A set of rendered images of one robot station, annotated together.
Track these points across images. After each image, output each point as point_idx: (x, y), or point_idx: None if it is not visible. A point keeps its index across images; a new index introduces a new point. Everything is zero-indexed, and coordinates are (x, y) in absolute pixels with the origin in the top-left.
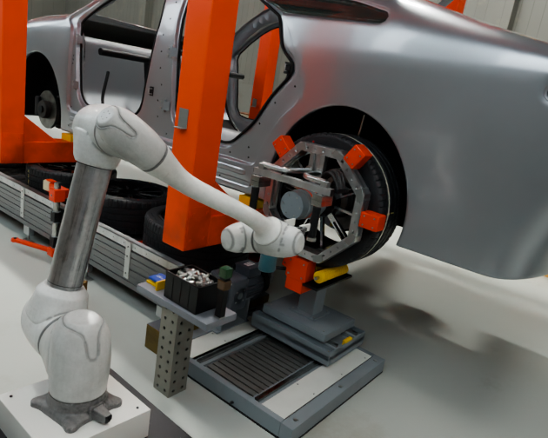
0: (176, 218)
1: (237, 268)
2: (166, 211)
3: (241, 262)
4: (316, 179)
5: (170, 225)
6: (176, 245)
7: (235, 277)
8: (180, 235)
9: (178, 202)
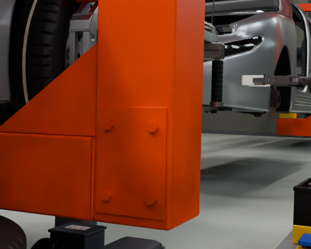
0: (189, 146)
1: (87, 243)
2: (174, 141)
3: (75, 231)
4: (209, 24)
5: (182, 171)
6: (191, 212)
7: (143, 240)
8: (196, 180)
9: (191, 103)
